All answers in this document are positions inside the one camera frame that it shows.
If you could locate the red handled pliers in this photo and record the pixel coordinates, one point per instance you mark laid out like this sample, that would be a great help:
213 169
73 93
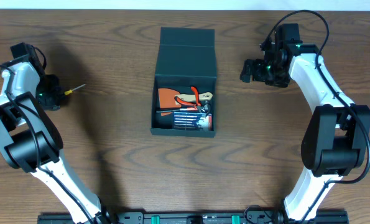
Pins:
199 102

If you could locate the orange scraper wooden handle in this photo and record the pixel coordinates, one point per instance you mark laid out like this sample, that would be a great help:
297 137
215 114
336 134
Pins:
166 99

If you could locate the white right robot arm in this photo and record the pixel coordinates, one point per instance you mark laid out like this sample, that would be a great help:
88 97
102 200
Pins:
335 148

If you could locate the blue precision screwdriver case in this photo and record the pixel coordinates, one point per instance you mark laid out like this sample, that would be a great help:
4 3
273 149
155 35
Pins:
192 121

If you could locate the black yellow screwdriver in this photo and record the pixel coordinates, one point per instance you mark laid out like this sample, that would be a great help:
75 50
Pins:
70 91

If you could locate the dark green lidded box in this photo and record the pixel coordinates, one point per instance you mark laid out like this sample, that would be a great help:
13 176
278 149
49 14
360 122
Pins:
186 58

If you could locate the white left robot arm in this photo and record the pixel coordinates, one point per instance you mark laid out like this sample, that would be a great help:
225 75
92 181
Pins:
31 142

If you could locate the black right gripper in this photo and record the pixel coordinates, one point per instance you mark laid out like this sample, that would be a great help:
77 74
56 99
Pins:
255 67

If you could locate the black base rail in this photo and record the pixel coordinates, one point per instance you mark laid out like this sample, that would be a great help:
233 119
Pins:
252 216

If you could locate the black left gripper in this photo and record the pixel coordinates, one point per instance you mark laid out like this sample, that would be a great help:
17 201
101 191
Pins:
57 94

